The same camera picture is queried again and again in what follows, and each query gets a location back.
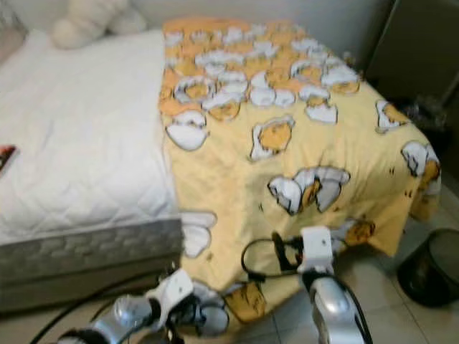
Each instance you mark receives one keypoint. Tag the yellow cartoon egg blanket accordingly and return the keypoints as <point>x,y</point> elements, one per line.
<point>301,143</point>

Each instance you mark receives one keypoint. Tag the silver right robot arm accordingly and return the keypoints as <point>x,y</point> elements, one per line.
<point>333,312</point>

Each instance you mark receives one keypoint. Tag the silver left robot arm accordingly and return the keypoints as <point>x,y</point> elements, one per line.
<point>122,319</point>

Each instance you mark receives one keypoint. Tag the grey quilted mattress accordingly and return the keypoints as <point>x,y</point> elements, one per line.
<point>86,265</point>

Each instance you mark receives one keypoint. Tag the black round waste bin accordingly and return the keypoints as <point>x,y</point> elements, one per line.
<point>430,269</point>

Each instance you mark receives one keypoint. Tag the white quilted bed sheet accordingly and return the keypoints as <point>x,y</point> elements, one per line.
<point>86,143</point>

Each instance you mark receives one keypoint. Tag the dark bedside cabinet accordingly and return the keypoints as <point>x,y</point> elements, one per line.
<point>416,43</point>

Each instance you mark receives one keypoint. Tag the beige pillow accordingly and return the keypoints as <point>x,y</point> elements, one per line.
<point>8,44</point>

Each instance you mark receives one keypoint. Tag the cream plush toy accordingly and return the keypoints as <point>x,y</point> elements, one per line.
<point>90,21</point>

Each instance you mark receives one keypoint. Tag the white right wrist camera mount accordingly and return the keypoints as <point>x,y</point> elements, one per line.
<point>317,249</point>

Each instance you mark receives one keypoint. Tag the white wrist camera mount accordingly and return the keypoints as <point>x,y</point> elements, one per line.
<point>317,249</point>
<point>171,292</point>

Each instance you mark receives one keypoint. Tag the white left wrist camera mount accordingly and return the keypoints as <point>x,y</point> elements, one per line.
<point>171,292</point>

